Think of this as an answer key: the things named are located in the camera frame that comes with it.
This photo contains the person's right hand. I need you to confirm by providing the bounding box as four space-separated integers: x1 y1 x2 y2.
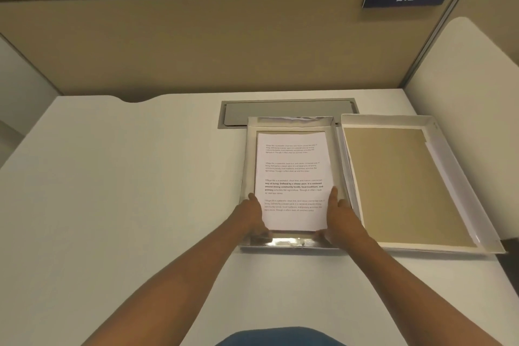
314 185 368 249

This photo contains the person's left hand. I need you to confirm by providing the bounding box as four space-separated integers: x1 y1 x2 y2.
236 192 273 240

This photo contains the white printed paper sheet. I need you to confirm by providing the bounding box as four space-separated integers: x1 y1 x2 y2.
254 130 337 233

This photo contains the person's left forearm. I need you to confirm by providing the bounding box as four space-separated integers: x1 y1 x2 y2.
80 217 260 346

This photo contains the person's right forearm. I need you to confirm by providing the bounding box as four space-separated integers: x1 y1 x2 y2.
345 231 447 346

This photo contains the silver-lined shallow box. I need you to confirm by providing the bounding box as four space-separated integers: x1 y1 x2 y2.
238 115 358 251

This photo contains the brown cardboard sheet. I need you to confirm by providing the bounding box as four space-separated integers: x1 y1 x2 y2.
343 126 479 248

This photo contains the person's blue clothing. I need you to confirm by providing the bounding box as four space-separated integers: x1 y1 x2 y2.
214 326 346 346

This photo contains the white shallow box lid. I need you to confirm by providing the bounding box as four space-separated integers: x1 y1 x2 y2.
339 113 507 257

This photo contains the beige cubicle partition panel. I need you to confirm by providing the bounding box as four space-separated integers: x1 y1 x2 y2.
0 0 463 104

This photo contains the white side partition panel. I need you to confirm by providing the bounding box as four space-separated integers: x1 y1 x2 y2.
403 16 519 245

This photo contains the grey desk cable hatch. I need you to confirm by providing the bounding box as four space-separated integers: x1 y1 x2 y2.
218 99 360 130

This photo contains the grey metal partition post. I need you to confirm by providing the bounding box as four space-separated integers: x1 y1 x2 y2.
405 0 471 96

